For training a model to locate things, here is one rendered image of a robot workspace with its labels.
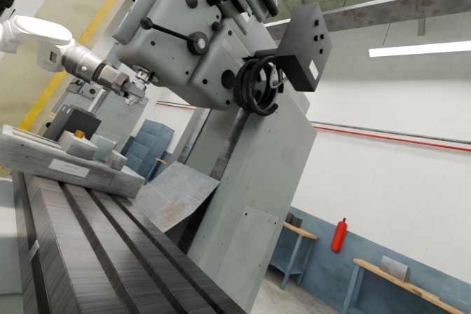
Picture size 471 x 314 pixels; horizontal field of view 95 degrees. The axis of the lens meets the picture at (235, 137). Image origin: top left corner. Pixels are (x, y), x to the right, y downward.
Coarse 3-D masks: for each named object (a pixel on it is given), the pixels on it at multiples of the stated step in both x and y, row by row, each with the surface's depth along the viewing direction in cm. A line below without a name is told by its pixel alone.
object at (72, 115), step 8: (64, 104) 106; (72, 104) 105; (64, 112) 100; (72, 112) 93; (80, 112) 95; (88, 112) 99; (56, 120) 102; (64, 120) 94; (72, 120) 94; (80, 120) 96; (88, 120) 98; (96, 120) 101; (48, 128) 104; (56, 128) 96; (64, 128) 92; (72, 128) 94; (80, 128) 97; (88, 128) 99; (96, 128) 101; (48, 136) 98; (56, 136) 91; (88, 136) 100
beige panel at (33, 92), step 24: (48, 0) 173; (72, 0) 183; (96, 0) 195; (120, 0) 208; (72, 24) 186; (96, 24) 198; (24, 48) 168; (0, 72) 161; (24, 72) 170; (48, 72) 180; (0, 96) 163; (24, 96) 173; (48, 96) 183; (0, 120) 165; (24, 120) 175; (0, 168) 170
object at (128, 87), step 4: (124, 84) 64; (128, 84) 64; (132, 84) 65; (124, 88) 64; (128, 88) 65; (132, 88) 65; (136, 88) 66; (128, 92) 65; (132, 92) 65; (136, 92) 65; (140, 92) 66; (144, 92) 67; (140, 96) 66
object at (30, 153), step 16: (0, 128) 55; (16, 128) 57; (0, 144) 46; (16, 144) 48; (32, 144) 49; (48, 144) 54; (0, 160) 46; (16, 160) 48; (32, 160) 50; (48, 160) 52; (64, 160) 54; (80, 160) 56; (96, 160) 64; (112, 160) 63; (48, 176) 52; (64, 176) 55; (80, 176) 57; (96, 176) 60; (112, 176) 63; (128, 176) 66; (112, 192) 64; (128, 192) 67
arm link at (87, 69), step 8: (88, 56) 60; (96, 56) 61; (80, 64) 59; (88, 64) 60; (96, 64) 60; (104, 64) 63; (80, 72) 60; (88, 72) 60; (96, 72) 61; (104, 72) 61; (112, 72) 62; (120, 72) 62; (80, 80) 62; (88, 80) 61; (96, 80) 63; (104, 80) 61; (112, 80) 62; (120, 80) 61; (128, 80) 66; (112, 88) 63; (120, 88) 62; (120, 96) 70
